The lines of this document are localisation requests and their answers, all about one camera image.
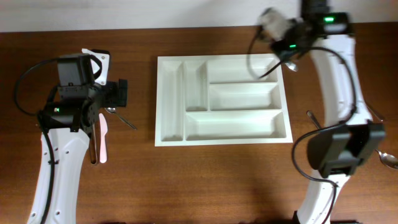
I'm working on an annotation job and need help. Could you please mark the small steel teaspoon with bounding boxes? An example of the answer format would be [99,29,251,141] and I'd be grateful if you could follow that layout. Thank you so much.
[105,107,137,131]

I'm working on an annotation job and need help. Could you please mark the pink plastic knife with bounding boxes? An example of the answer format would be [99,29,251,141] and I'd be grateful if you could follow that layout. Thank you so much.
[99,113,108,164]

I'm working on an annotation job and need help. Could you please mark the steel serving tongs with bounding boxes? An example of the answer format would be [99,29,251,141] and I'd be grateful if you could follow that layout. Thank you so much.
[89,125,98,165]

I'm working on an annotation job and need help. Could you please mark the steel fork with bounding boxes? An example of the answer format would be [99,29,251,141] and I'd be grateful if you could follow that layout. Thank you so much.
[365,101,385,122]
[307,110,322,129]

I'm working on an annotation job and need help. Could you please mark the large steel spoon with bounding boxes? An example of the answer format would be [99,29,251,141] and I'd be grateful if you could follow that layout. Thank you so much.
[284,61,298,72]
[375,149,398,170]

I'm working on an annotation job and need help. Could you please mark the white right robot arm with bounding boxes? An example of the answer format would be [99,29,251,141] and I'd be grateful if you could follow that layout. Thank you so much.
[259,6,386,223]

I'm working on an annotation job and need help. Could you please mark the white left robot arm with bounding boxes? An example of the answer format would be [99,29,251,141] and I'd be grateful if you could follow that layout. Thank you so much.
[28,49,128,223]

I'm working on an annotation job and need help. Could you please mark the white plastic cutlery tray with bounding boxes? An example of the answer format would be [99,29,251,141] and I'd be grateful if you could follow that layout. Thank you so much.
[155,55,292,147]

